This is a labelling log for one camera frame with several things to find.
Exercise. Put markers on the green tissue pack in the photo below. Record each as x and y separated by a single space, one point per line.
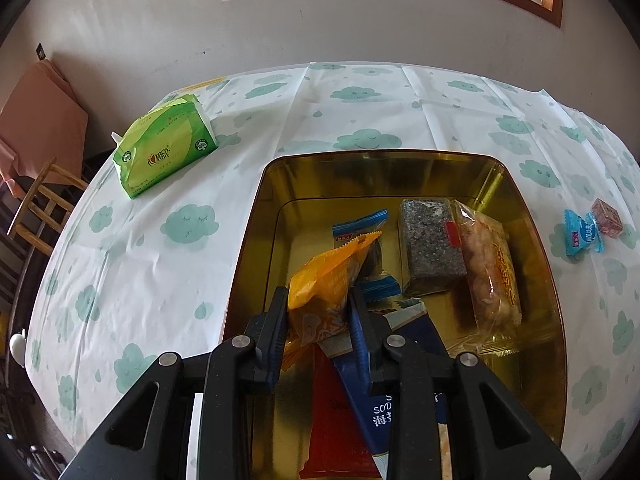
160 145

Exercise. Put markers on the pink cloth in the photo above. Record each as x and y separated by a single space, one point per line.
40 110

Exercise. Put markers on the cloud printed tablecloth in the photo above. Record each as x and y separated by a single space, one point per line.
150 270

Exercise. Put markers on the blue packet with dark snack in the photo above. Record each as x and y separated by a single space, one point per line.
357 225

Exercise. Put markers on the blue cracker packet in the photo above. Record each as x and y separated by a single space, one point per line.
367 410

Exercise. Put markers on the light blue candy packet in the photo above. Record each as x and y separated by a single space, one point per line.
580 232

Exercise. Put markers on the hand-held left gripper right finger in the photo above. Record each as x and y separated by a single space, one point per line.
357 330

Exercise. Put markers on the white round object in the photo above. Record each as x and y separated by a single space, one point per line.
16 347

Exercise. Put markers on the red snack packet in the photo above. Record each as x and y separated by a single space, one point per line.
330 425

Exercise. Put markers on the orange snack packet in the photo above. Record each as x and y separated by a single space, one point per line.
320 285

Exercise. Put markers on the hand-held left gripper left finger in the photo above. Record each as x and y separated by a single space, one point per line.
273 362

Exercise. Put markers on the reddish brown cube candy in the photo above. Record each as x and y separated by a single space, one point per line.
607 217

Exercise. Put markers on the gold metal tin box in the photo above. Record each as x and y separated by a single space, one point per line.
310 185

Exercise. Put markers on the clear pastry packet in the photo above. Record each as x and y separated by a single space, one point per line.
492 270

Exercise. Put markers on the light wooden chair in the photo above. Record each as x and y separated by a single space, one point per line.
31 196

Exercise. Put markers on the grey sesame bar packet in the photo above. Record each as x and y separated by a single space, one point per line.
430 245

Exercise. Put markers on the dark wooden chair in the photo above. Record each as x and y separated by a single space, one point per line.
20 285

